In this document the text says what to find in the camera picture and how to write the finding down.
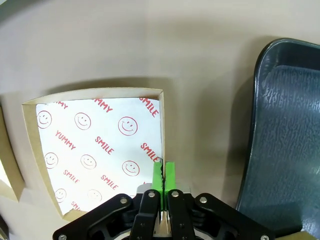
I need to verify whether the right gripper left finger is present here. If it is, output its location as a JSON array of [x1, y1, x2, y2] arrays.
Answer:
[[52, 161, 165, 240]]

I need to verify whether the dark rectangular handled tray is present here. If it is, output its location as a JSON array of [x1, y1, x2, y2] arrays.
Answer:
[[236, 37, 320, 236]]

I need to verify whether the brown cardboard food box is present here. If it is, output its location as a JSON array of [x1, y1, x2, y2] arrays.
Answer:
[[291, 229, 320, 240], [21, 86, 166, 223], [0, 104, 26, 203]]

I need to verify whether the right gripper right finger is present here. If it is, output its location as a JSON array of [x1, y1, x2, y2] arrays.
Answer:
[[162, 161, 276, 240]]

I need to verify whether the white smiley printed paper liner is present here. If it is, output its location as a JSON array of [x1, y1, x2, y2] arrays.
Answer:
[[0, 159, 13, 188], [35, 96, 162, 216]]

